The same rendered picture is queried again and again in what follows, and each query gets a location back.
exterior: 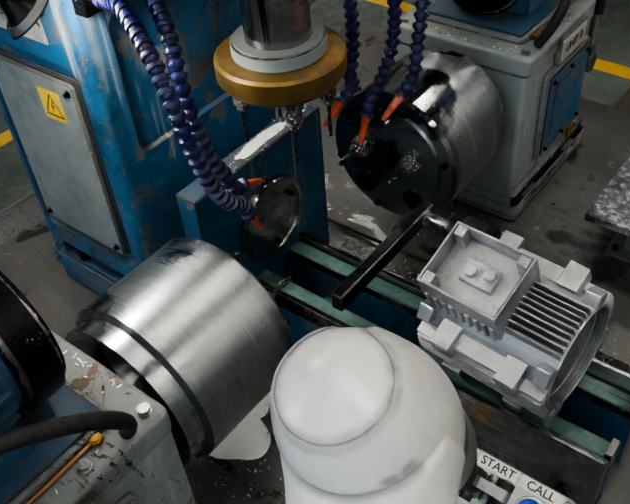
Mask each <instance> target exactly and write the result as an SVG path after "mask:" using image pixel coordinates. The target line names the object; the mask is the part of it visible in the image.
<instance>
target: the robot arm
mask: <svg viewBox="0 0 630 504"><path fill-rule="evenodd" d="M270 412H271V422H272V427H273V432H274V436H275V440H276V444H277V447H278V449H279V452H280V458H281V463H282V469H283V475H284V484H285V499H286V504H457V498H458V494H459V493H460V494H459V497H461V498H462V499H464V500H466V501H467V502H469V503H470V501H471V499H472V498H473V499H475V497H476V496H477V494H478V492H479V493H480V494H479V496H478V499H479V500H481V501H480V502H482V503H483V504H507V503H508V501H509V499H510V497H511V494H512V493H513V491H514V489H515V487H516V486H514V484H512V483H513V482H511V481H510V480H508V479H507V480H505V479H502V478H500V477H498V476H497V475H495V474H493V475H489V477H488V479H486V476H487V474H488V473H487V472H486V471H485V470H484V469H483V468H481V467H479V466H478V465H477V440H476V434H475V430H474V427H473V424H472V422H471V420H470V418H469V416H468V415H467V413H466V412H465V410H464V409H463V408H462V404H461V401H460V399H459V397H458V394H457V392H456V390H455V388H454V386H453V384H452V383H451V381H450V379H449V378H448V377H447V375H446V374H445V373H444V371H443V370H442V369H441V368H440V366H439V365H438V364H437V363H436V362H435V361H434V360H433V359H432V358H431V357H430V356H429V355H428V354H427V353H425V352H424V351H423V350H421V349H420V348H419V347H417V346H416V345H414V344H413V343H411V342H410V341H408V340H406V339H404V338H402V337H400V336H398V335H396V334H394V333H392V332H390V331H387V330H385V329H382V328H379V327H368V328H355V327H347V328H341V327H335V326H331V327H323V328H319V329H317V330H314V331H312V332H310V333H309V334H307V335H305V336H304V337H302V338H301V339H300V340H298V341H297V342H296V343H295V344H294V345H293V346H292V347H291V348H290V349H289V350H288V351H287V353H286V354H285V355H284V357H283V358H282V360H281V361H280V363H279V365H278V367H277V369H276V371H275V374H274V377H273V380H272V385H271V392H270Z"/></svg>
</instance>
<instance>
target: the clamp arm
mask: <svg viewBox="0 0 630 504"><path fill-rule="evenodd" d="M427 213H428V214H429V215H432V214H433V205H432V204H430V203H428V202H425V201H422V202H421V203H420V204H419V205H418V206H417V207H416V208H415V209H414V210H413V211H412V212H411V213H410V214H409V215H408V216H407V217H406V218H405V219H404V220H403V221H402V222H401V223H400V224H399V225H398V226H397V225H396V226H395V227H394V228H393V229H392V232H391V233H390V234H389V235H388V237H387V238H386V239H385V240H384V241H383V242H382V243H381V244H380V245H379V246H378V247H377V248H376V249H375V250H374V251H373V252H372V253H371V254H370V255H369V256H368V257H367V258H366V259H365V260H364V261H363V262H362V263H361V264H360V265H359V266H358V267H357V268H356V269H355V270H354V271H353V272H352V273H351V274H350V275H349V276H348V277H347V278H346V279H345V280H344V281H343V282H342V283H341V284H340V283H338V284H337V285H336V286H335V287H334V291H333V292H332V293H331V301H332V307H333V308H335V309H337V310H339V311H343V310H344V309H345V308H346V307H347V306H348V305H349V304H350V303H351V302H352V301H353V300H354V299H355V298H356V297H357V296H358V295H359V294H360V293H361V292H362V291H363V290H364V289H365V287H366V286H367V285H368V284H369V283H370V282H371V281H372V280H373V279H374V278H375V277H376V276H377V275H378V274H379V273H380V272H381V271H382V270H383V269H384V268H385V267H386V266H387V265H388V263H389V262H390V261H391V260H392V259H393V258H394V257H395V256H396V255H397V254H398V253H399V252H400V251H401V250H402V249H403V248H404V247H405V246H406V245H407V244H408V243H409V242H410V241H411V240H412V238H413V237H414V236H415V235H416V234H417V233H418V232H419V231H420V230H421V229H422V228H423V227H424V226H426V225H429V224H428V222H426V221H425V222H424V220H427V221H428V220H429V219H430V216H426V215H427Z"/></svg>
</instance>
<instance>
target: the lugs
mask: <svg viewBox="0 0 630 504"><path fill-rule="evenodd" d="M607 295H608V292H607V291H605V290H602V289H600V288H598V287H596V286H592V287H590V288H589V289H587V290H586V292H585V294H584V297H583V299H582V303H583V304H585V305H587V306H590V307H592V308H594V309H595V310H598V309H599V308H600V307H602V306H603V305H604V302H605V300H606V298H607ZM438 311H439V310H438V308H437V306H436V304H435V303H429V301H428V299H426V300H424V301H422V302H420V305H419V308H418V312H417V315H416V317H417V318H419V319H421V320H423V321H424V322H426V323H431V322H433V321H434V320H436V318H437V314H438ZM608 332H609V328H608V327H607V328H606V331H605V334H604V336H603V339H602V341H601V343H600V345H601V344H603V343H604V341H605V339H606V336H607V334H608ZM556 373H557V369H555V368H553V367H552V366H550V365H548V364H546V363H544V362H542V363H540V364H539V365H538V366H536V368H535V370H534V373H533V376H532V378H531V381H530V382H531V383H533V384H534V385H536V386H538V387H540V388H541V389H543V390H546V389H548V388H549V387H550V386H551V385H552V383H553V381H554V378H555V376H556ZM562 405H563V403H562V404H561V405H559V406H558V407H557V408H555V409H552V411H551V412H550V413H549V415H548V416H549V417H550V418H553V417H554V416H556V415H557V414H558V413H559V412H560V410H561V407H562Z"/></svg>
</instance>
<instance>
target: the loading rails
mask: <svg viewBox="0 0 630 504"><path fill-rule="evenodd" d="M298 237H299V240H297V241H296V242H295V243H294V244H293V245H292V246H291V247H290V248H288V255H289V263H290V271H291V279H292V282H290V283H289V284H287V285H286V286H285V287H284V288H281V289H280V290H279V293H278V294H277V295H276V296H275V301H276V303H277V305H278V307H279V308H280V310H281V312H282V314H283V315H284V317H285V318H286V319H288V320H289V322H290V325H289V329H290V332H291V335H292V340H293V345H294V344H295V343H296V342H297V341H298V340H300V339H301V338H302V337H304V336H305V335H307V334H309V333H310V332H312V331H314V330H317V329H319V328H323V327H331V326H335V327H341V328H347V327H355V328H368V327H379V328H382V329H385V330H387V331H390V332H392V333H394V334H396V335H398V336H400V337H402V338H404V339H406V340H408V341H410V342H411V343H413V344H414V345H416V346H417V347H419V348H420V349H421V350H423V351H424V352H425V353H427V354H428V355H429V356H430V357H431V358H432V359H433V360H434V361H435V362H436V363H437V364H438V365H439V366H440V368H441V369H442V370H443V371H444V373H445V374H446V375H447V377H448V378H449V379H450V381H451V383H452V384H453V386H454V388H455V390H456V392H457V394H458V397H459V399H460V401H461V404H462V408H463V409H464V410H465V412H466V413H467V415H468V416H469V418H470V420H471V422H472V424H473V427H474V430H475V434H476V440H477V447H478V448H480V449H481V450H483V451H485V452H487V453H489V454H490V455H492V456H494V457H496V458H498V459H499V460H501V461H503V462H505V463H507V464H508V465H510V466H512V467H514V468H516V469H518V470H519V471H521V472H523V473H525V474H527V475H528V476H530V477H532V478H534V479H536V480H537V481H539V482H541V483H543V484H545V485H546V486H548V487H550V488H552V489H554V490H556V491H557V492H559V493H561V494H563V495H565V496H566V497H568V498H570V499H572V500H574V501H575V502H577V504H597V502H598V501H599V499H600V497H601V495H602V493H603V491H604V488H605V485H606V482H607V479H608V476H609V473H610V471H611V468H612V465H613V462H614V459H615V460H617V461H620V460H621V458H622V456H623V454H624V452H625V450H626V449H627V446H628V444H629V442H630V374H628V373H626V372H624V371H622V370H619V369H617V368H615V367H613V366H610V365H608V364H606V363H604V362H602V361H599V360H597V359H595V358H593V360H592V362H591V364H590V365H589V367H588V369H587V370H586V372H585V374H584V375H583V377H582V378H581V381H579V383H578V385H577V386H576V387H575V390H573V391H572V393H571V395H569V396H568V399H566V400H565V401H564V402H563V405H562V407H561V410H560V412H559V413H558V414H557V415H556V416H554V417H553V418H550V417H549V416H547V417H546V419H543V418H540V417H539V416H537V415H535V414H534V413H532V412H530V411H529V410H526V412H525V413H524V415H523V416H521V415H519V414H517V413H516V412H514V411H512V410H510V409H509V408H507V407H505V406H504V404H503V402H502V397H503V395H502V394H500V393H498V392H497V391H495V390H493V389H492V388H490V387H488V386H487V385H485V384H483V383H482V382H480V381H478V380H477V379H475V378H473V377H472V376H470V375H468V374H467V373H466V375H465V376H464V378H463V379H462V380H461V379H459V378H457V377H456V376H454V375H452V374H451V373H449V372H447V371H446V370H445V368H444V367H443V365H442V362H443V361H444V360H443V359H441V358H440V357H438V356H436V355H435V354H433V353H431V352H430V351H428V350H426V349H425V348H423V347H422V346H421V344H420V342H419V341H418V340H419V339H418V335H417V333H418V331H417V329H418V327H419V325H420V324H421V322H422V320H421V319H419V318H417V317H416V315H417V312H418V308H419V305H420V302H422V301H424V300H426V299H427V298H426V296H425V294H424V292H422V290H421V288H420V286H419V285H417V284H414V283H412V282H410V281H408V280H406V279H403V278H401V277H399V276H397V275H395V274H393V273H390V272H388V271H386V270H384V269H383V270H382V271H381V272H380V273H379V274H378V275H377V276H376V277H375V278H374V279H373V280H372V281H371V282H370V283H369V284H368V285H367V286H366V287H365V289H364V290H363V291H362V292H361V293H360V294H359V295H358V296H357V297H356V298H355V299H354V300H353V301H352V302H351V303H350V304H349V305H348V306H347V307H346V308H345V309H344V310H343V311H339V310H337V309H335V308H333V307H332V301H331V293H332V292H333V291H334V287H335V286H336V285H337V284H338V283H340V284H341V283H342V282H343V281H344V280H345V279H346V278H347V277H348V276H349V275H350V274H351V273H352V272H353V271H354V270H355V269H356V268H357V267H358V266H359V265H360V264H361V263H362V262H363V261H364V260H362V259H360V258H358V257H356V256H353V255H351V254H349V253H347V252H345V251H342V250H340V249H338V248H336V247H334V246H332V245H329V244H327V243H325V242H323V241H321V240H318V239H316V238H314V237H312V236H310V235H308V234H305V233H303V232H301V233H299V234H298ZM256 278H257V279H258V280H259V281H260V282H261V284H262V285H263V286H264V287H265V288H266V289H267V291H271V290H272V289H273V288H274V287H276V286H277V285H278V284H279V283H280V282H281V281H282V280H283V279H284V278H282V277H280V276H278V275H276V274H274V273H272V272H270V271H268V270H266V269H265V270H264V271H263V272H262V273H261V274H260V275H259V276H258V277H256Z"/></svg>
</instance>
